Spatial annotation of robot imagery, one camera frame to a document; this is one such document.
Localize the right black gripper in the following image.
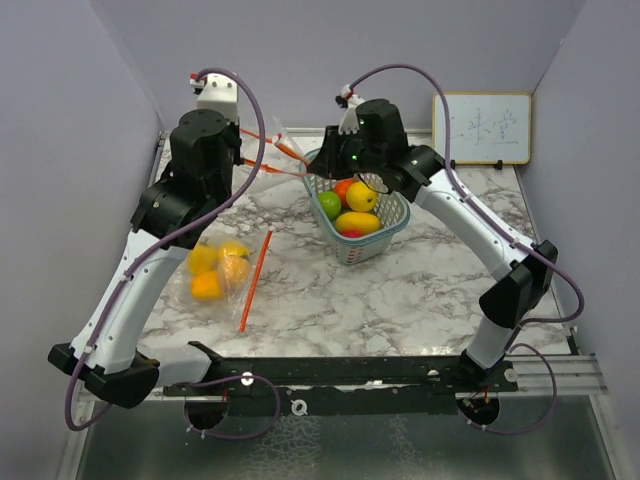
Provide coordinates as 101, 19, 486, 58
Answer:
311, 123, 386, 179

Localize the yellow pear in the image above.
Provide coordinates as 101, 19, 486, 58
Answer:
218, 240, 251, 260

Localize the yellow mango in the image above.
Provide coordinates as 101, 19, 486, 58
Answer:
334, 211, 382, 235

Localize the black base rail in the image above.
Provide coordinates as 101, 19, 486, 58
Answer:
163, 356, 518, 416

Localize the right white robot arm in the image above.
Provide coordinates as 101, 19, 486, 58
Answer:
308, 99, 558, 391

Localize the green apple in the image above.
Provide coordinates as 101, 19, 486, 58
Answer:
316, 191, 342, 221

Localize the orange tangerine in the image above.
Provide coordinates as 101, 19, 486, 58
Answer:
217, 257, 251, 293

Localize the clear zip bag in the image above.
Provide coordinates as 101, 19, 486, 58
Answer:
175, 226, 275, 333
236, 116, 310, 179

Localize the orange bell pepper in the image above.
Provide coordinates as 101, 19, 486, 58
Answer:
190, 270, 225, 301

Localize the yellow apple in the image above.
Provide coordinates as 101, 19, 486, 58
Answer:
345, 181, 378, 212

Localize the blue plastic basket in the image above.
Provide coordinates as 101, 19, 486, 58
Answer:
302, 172, 410, 265

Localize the yellow bell pepper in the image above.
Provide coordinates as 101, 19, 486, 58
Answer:
186, 243, 219, 276

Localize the small whiteboard with writing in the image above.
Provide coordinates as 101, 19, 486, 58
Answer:
432, 92, 532, 165

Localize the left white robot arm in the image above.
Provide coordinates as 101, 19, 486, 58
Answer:
48, 109, 242, 408

